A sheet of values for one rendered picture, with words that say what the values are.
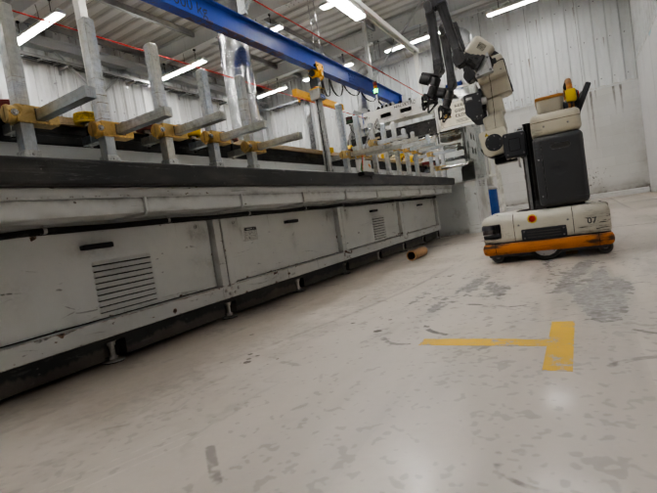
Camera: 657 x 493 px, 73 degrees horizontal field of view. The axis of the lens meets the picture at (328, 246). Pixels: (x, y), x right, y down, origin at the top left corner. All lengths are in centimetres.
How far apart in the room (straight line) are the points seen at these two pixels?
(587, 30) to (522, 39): 132
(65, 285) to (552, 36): 1158
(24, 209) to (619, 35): 1175
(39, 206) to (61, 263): 32
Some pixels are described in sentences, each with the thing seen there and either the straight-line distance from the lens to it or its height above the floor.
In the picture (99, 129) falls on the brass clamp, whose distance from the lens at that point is 165.
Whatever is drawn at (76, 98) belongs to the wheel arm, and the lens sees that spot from 139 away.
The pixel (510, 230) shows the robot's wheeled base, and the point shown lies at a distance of 276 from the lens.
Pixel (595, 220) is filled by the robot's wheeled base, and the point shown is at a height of 19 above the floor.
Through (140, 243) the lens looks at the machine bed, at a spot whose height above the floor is 43.
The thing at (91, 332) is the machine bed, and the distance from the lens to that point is 180.
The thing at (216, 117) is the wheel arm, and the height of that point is 83.
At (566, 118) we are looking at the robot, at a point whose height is 75.
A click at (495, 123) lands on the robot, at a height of 84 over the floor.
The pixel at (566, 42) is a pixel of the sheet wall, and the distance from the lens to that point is 1224.
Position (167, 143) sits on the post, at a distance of 182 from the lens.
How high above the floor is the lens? 39
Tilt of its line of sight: 3 degrees down
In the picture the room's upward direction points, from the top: 9 degrees counter-clockwise
